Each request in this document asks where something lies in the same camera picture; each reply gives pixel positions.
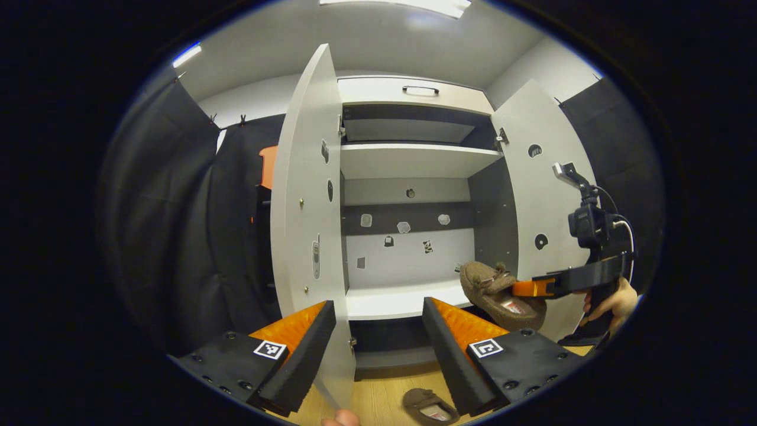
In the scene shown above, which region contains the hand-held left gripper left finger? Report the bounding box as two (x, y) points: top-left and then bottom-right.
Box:
(169, 301), (338, 418)

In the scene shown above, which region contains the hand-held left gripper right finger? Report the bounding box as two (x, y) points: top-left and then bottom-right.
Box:
(421, 297), (587, 419)

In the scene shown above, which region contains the brown fluffy shoe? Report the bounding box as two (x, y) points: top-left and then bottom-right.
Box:
(403, 388), (460, 426)
(460, 262), (548, 332)

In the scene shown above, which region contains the white shoe cabinet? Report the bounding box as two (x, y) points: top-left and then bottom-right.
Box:
(337, 76), (521, 370)

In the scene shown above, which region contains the white cabinet drawer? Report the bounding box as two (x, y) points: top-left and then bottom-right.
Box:
(338, 77), (494, 116)

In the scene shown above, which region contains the long ceiling light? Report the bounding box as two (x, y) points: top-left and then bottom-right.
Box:
(319, 0), (473, 19)
(172, 44), (202, 69)

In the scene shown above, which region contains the black cable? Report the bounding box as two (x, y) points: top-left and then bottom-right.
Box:
(593, 185), (620, 215)

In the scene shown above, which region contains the white cable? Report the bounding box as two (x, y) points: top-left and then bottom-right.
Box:
(614, 219), (635, 279)

